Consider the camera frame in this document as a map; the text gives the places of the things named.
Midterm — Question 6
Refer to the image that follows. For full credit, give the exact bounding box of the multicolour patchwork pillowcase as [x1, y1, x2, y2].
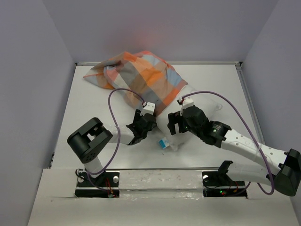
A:
[83, 51, 187, 115]

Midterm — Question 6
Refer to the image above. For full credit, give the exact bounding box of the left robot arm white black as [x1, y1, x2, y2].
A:
[67, 109, 157, 186]

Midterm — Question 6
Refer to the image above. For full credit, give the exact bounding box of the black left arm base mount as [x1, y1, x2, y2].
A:
[74, 169, 120, 198]

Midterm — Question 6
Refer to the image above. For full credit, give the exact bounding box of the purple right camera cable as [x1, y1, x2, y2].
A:
[185, 91, 275, 195]

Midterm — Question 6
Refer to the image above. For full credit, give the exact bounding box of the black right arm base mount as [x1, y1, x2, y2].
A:
[202, 161, 247, 198]

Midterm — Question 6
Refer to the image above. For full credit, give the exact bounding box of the purple camera cable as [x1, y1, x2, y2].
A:
[185, 91, 275, 195]
[87, 89, 148, 195]

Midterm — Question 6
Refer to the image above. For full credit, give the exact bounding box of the white pillow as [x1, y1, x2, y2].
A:
[156, 85, 222, 151]

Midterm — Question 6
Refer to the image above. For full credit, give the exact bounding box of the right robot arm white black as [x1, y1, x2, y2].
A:
[167, 106, 301, 196]

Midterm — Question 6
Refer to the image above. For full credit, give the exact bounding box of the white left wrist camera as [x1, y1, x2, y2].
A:
[140, 102, 156, 116]

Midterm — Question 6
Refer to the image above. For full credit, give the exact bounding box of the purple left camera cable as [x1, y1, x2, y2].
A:
[87, 89, 148, 195]

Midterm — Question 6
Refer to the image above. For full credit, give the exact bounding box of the blue white pillow label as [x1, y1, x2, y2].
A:
[158, 138, 170, 149]

